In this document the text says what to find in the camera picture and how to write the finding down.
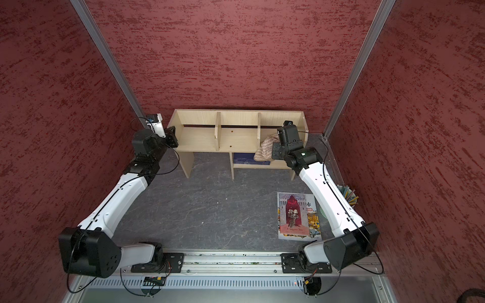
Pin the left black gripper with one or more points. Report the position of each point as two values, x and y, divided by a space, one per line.
172 136

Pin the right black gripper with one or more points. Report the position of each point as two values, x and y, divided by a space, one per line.
275 154

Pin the beige striped fluffy cloth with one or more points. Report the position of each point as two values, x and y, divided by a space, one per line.
264 152

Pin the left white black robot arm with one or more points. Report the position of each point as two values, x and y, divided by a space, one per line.
89 249

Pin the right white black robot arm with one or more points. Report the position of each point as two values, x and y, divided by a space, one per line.
353 238

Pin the blue book on shelf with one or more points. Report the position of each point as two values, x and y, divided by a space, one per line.
248 159

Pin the red illustrated picture book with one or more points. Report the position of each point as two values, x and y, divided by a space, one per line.
298 217

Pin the green cup of pencils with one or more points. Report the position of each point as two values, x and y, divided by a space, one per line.
349 194

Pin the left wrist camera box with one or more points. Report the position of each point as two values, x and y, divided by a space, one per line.
155 123

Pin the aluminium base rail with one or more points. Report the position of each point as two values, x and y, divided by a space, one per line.
236 276

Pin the left aluminium corner post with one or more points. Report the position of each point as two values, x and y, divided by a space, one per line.
95 33

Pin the aluminium corner post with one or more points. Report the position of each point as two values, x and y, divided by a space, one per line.
371 37
95 33

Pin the right aluminium corner post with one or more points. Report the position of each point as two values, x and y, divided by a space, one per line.
371 37

